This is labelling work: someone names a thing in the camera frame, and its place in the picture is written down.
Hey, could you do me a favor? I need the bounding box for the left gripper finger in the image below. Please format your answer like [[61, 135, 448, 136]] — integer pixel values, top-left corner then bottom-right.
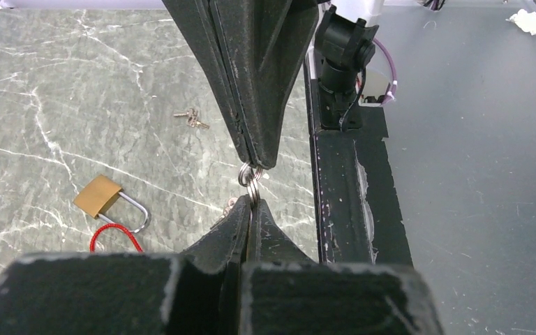
[[0, 196, 252, 334], [240, 200, 445, 335]]

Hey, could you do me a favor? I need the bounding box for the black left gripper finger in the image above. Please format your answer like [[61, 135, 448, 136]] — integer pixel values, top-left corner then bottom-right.
[[210, 1, 319, 170], [163, 0, 251, 162]]

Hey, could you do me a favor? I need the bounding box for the red cable padlock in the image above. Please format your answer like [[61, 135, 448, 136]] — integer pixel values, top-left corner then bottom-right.
[[89, 223, 144, 253]]

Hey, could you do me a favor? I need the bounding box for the bunch of small keys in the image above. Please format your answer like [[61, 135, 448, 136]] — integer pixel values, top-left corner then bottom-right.
[[211, 162, 263, 229]]

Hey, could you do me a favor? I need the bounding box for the brass padlock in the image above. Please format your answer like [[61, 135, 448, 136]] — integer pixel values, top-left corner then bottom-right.
[[73, 174, 151, 234]]

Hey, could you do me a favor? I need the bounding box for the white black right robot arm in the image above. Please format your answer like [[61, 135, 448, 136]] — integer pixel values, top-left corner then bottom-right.
[[165, 1, 382, 169]]

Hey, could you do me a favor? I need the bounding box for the white crumpled paper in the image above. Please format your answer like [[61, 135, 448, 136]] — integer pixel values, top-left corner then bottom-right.
[[506, 9, 536, 36]]

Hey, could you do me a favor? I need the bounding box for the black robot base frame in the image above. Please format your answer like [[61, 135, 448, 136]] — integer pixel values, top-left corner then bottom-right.
[[304, 52, 413, 266]]

